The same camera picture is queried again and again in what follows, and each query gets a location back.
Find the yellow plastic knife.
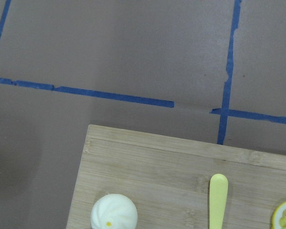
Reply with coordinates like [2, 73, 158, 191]
[209, 174, 228, 229]

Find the wooden cutting board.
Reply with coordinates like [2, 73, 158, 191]
[67, 125, 286, 229]

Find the white steamed bun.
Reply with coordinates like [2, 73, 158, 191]
[91, 194, 138, 229]

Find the upper lemon slice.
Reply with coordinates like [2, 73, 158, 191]
[272, 202, 286, 229]

